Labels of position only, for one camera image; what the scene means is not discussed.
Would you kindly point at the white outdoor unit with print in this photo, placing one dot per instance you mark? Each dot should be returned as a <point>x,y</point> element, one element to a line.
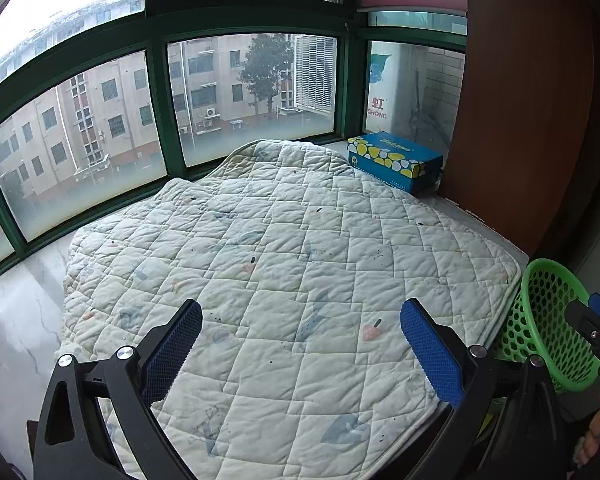
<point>390,90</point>

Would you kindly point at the white quilted blanket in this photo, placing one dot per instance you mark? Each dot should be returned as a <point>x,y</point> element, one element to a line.
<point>280,260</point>

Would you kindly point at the blue spotted tissue box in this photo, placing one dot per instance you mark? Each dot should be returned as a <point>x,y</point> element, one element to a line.
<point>390,157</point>

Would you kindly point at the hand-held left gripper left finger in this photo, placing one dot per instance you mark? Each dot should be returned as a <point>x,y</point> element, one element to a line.
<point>172,350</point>

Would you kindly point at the white louvred vent cover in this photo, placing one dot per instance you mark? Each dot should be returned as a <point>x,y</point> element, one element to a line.
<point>315,72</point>

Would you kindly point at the person's right hand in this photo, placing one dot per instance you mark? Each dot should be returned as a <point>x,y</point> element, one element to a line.
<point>595,425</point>

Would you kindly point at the green plastic mesh wastebasket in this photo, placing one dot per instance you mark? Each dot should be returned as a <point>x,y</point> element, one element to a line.
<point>545,310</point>

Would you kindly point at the brown wooden cabinet panel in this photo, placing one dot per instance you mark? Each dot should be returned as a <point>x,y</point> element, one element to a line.
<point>520,110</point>

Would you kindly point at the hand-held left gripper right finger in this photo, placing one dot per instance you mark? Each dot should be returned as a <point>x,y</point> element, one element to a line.
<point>430,355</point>

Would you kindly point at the green window frame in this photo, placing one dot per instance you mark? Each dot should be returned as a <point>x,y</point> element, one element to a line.
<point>155,85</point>

